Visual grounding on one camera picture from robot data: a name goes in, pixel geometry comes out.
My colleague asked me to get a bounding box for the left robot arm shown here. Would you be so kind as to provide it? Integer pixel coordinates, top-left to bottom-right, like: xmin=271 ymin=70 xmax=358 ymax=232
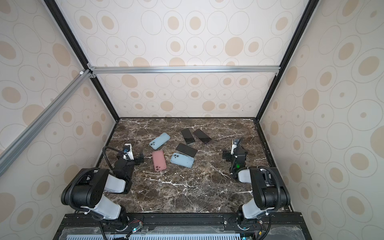
xmin=61 ymin=148 xmax=145 ymax=225

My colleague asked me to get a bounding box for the light blue case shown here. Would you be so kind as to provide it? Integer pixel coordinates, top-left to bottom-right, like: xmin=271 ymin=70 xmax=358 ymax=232
xmin=171 ymin=153 xmax=195 ymax=168
xmin=149 ymin=133 xmax=171 ymax=150

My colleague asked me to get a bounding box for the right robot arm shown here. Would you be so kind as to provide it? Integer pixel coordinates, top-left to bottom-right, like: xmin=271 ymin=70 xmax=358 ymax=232
xmin=222 ymin=146 xmax=291 ymax=223

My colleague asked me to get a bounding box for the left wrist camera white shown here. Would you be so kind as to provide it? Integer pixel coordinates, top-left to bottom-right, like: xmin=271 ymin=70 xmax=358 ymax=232
xmin=123 ymin=144 xmax=134 ymax=161

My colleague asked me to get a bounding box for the horizontal aluminium rail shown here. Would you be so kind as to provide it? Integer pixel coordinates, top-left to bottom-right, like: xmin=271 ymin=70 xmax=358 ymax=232
xmin=91 ymin=66 xmax=280 ymax=74

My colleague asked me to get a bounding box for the left slanted aluminium rail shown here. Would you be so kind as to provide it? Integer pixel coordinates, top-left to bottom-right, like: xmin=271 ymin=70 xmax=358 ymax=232
xmin=1 ymin=69 xmax=91 ymax=175

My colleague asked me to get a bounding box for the black base frame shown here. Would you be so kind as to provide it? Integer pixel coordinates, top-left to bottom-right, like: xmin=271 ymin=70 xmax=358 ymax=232
xmin=54 ymin=212 xmax=311 ymax=240

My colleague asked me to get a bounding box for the black phone purple edge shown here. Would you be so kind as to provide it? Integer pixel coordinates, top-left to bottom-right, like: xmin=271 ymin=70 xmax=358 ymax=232
xmin=193 ymin=129 xmax=212 ymax=144

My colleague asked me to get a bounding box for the pink phone case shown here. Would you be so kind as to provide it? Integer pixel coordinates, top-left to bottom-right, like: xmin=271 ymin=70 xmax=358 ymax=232
xmin=152 ymin=150 xmax=167 ymax=172

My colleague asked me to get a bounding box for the black phone silver edge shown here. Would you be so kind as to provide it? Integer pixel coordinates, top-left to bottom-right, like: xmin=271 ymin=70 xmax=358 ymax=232
xmin=176 ymin=143 xmax=198 ymax=158

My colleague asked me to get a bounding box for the black phone grey edge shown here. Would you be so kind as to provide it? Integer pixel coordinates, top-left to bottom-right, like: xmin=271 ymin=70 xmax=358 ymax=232
xmin=181 ymin=128 xmax=195 ymax=145

